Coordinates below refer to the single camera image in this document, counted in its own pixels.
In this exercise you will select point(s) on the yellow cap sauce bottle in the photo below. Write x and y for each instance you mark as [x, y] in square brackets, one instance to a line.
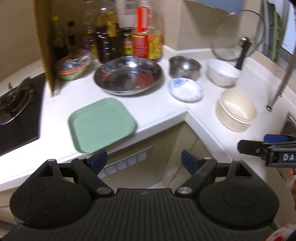
[59, 48]

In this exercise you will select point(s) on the white ceramic bowl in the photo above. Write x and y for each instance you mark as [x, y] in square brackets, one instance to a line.
[222, 73]

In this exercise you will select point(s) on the blue wall shelf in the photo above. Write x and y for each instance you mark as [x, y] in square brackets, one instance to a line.
[217, 7]

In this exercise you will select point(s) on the white floral saucer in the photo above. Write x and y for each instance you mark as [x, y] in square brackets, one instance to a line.
[185, 89]

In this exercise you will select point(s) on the right hand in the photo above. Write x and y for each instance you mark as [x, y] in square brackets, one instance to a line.
[291, 171]

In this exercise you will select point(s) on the green square plate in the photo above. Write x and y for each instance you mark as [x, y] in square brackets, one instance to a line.
[99, 125]

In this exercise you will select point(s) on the wooden cutting board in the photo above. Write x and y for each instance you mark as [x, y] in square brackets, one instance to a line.
[43, 29]

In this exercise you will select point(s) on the large stainless steel basin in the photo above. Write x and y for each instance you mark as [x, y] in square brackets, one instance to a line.
[128, 76]

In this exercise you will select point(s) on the metal dish rack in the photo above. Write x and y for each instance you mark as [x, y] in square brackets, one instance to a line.
[279, 40]

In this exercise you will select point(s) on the black cap sauce bottle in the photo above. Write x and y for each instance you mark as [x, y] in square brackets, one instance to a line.
[72, 37]

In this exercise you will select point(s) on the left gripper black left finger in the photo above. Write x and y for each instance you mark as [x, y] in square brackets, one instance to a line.
[87, 171]

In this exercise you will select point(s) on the wrapped colourful bowl stack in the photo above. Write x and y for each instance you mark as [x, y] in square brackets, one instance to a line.
[73, 66]

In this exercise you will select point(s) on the cabinet vent grille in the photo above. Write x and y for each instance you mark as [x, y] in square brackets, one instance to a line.
[125, 163]

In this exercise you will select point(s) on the dark oil bottle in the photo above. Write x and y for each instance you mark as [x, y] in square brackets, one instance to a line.
[108, 33]

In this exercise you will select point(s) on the small stainless steel bowl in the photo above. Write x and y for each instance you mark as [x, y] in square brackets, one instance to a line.
[184, 67]

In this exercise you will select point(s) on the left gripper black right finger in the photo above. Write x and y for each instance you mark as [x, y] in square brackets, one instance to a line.
[201, 171]

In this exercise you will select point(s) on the red yellow label oil bottle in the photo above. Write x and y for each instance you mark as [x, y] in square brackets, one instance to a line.
[147, 36]

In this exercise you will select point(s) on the glass pot lid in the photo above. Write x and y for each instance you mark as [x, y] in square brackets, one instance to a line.
[237, 36]

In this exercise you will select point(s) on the black gas stove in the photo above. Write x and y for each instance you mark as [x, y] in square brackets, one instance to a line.
[21, 109]

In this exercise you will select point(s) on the small dark sauce jar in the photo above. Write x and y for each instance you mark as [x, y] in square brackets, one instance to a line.
[127, 41]

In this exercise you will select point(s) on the beige plastic bowl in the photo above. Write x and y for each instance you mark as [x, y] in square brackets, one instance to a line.
[235, 110]

